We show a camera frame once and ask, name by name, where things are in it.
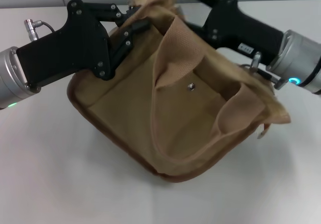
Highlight silver left cable connector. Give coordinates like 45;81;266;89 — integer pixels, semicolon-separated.
24;19;56;36

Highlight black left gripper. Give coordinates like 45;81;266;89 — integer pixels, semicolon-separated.
16;0;148;89

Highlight silver cable connector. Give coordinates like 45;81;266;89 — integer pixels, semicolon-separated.
24;19;56;36
248;52;284;89

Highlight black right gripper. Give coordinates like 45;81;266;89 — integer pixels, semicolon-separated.
179;0;286;59

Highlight khaki canvas food bag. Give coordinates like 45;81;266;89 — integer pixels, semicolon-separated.
65;0;291;183

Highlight silver right cable connector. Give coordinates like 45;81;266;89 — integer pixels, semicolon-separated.
248;52;284;89

